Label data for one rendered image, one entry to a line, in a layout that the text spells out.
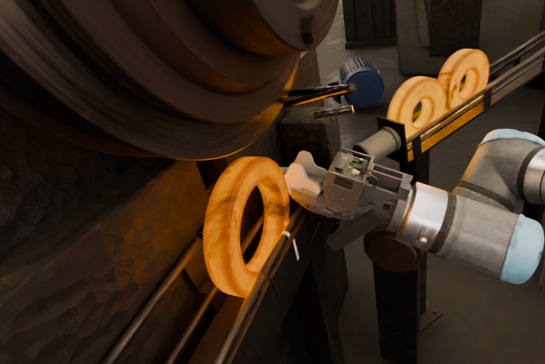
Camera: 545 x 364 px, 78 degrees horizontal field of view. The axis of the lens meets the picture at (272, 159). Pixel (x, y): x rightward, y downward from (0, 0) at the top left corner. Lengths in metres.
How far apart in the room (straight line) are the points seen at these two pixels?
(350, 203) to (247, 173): 0.17
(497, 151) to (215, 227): 0.47
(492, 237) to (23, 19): 0.50
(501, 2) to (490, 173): 2.40
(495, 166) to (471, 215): 0.16
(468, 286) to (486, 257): 0.87
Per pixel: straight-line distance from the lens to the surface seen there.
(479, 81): 0.97
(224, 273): 0.41
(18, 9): 0.23
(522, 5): 2.96
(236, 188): 0.39
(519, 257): 0.52
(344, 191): 0.50
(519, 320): 1.34
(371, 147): 0.73
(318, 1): 0.36
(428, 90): 0.82
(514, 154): 0.65
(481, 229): 0.51
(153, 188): 0.41
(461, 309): 1.32
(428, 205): 0.50
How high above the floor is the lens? 1.05
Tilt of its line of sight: 29 degrees down
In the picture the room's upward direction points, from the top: 13 degrees counter-clockwise
